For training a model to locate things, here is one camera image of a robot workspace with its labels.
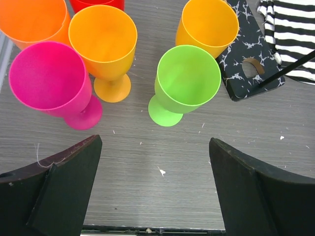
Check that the gold wine glass rack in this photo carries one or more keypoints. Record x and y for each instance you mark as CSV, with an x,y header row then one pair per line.
x,y
248,66

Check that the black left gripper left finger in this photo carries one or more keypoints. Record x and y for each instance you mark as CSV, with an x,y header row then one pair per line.
x,y
50,200

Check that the pink plastic wine glass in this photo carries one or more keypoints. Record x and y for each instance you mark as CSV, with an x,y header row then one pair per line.
x,y
52,78

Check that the green plastic wine glass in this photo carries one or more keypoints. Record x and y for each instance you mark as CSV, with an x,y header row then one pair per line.
x,y
187,78

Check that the yellow wine glass left cluster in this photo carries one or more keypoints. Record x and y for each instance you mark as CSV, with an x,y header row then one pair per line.
x,y
105,37

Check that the red plastic wine glass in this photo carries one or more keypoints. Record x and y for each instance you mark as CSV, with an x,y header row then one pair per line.
x,y
78,5

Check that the orange plastic wine glass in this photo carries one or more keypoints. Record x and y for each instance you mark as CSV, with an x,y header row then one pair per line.
x,y
27,22

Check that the black white striped cloth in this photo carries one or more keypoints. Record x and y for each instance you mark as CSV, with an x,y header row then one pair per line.
x,y
289,28

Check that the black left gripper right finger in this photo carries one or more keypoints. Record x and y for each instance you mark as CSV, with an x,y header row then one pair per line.
x,y
259,199

